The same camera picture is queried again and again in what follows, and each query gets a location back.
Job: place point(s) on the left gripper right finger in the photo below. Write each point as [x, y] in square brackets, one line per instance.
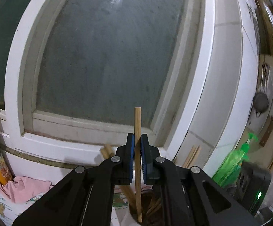
[189, 196]

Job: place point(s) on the pink cloth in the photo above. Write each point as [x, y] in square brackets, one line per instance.
[22, 189]

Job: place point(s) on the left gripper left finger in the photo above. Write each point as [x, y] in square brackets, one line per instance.
[84, 196]

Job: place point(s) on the hanging mesh strainer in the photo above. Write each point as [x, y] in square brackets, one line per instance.
[260, 100]

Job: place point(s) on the green dish soap bottle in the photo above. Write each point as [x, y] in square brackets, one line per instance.
[229, 170]

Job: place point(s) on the wooden chopstick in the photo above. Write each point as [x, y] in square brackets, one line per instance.
[137, 161]

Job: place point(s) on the cat pattern table cloth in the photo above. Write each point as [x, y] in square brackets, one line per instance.
[9, 211]

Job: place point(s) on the white steel utensil cup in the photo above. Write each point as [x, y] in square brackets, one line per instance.
[152, 212]

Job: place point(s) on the white framed window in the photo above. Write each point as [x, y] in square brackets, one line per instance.
[72, 71]

